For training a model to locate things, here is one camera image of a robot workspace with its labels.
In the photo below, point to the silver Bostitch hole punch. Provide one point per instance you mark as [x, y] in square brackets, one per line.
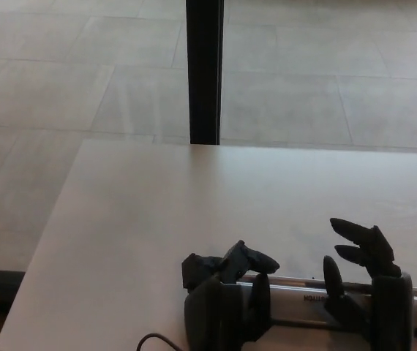
[296, 296]

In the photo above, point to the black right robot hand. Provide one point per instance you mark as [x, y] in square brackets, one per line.
[391, 311]

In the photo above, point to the black vertical post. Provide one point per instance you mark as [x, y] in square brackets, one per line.
[205, 73]

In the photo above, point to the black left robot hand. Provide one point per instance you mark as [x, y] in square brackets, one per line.
[212, 311]

